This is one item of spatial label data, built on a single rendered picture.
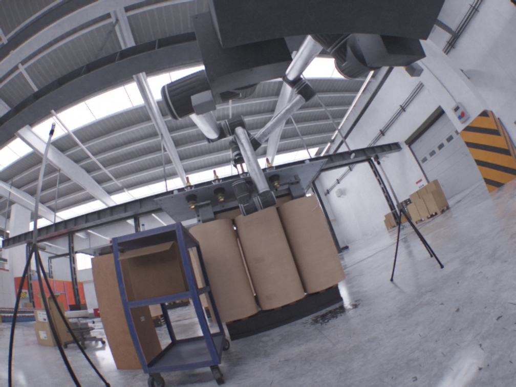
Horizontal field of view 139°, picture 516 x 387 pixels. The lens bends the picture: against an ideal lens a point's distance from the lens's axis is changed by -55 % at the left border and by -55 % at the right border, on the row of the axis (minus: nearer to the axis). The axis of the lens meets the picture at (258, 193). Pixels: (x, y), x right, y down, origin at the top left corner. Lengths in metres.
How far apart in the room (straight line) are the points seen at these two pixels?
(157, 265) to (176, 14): 9.54
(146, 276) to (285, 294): 1.13
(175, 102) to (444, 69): 5.48
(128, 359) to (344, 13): 2.21
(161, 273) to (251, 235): 0.94
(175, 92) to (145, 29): 9.32
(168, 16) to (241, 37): 9.41
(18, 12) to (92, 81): 7.41
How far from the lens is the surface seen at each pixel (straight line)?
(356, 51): 1.20
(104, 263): 1.82
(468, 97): 5.47
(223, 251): 1.81
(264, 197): 1.56
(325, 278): 1.95
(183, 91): 1.01
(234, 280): 1.79
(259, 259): 1.81
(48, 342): 3.53
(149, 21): 10.09
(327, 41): 1.29
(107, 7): 8.28
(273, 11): 0.62
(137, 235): 1.23
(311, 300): 2.06
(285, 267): 1.84
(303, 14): 0.66
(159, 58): 4.80
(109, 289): 1.79
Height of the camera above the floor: 0.55
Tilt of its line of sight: 20 degrees up
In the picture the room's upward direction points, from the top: 18 degrees counter-clockwise
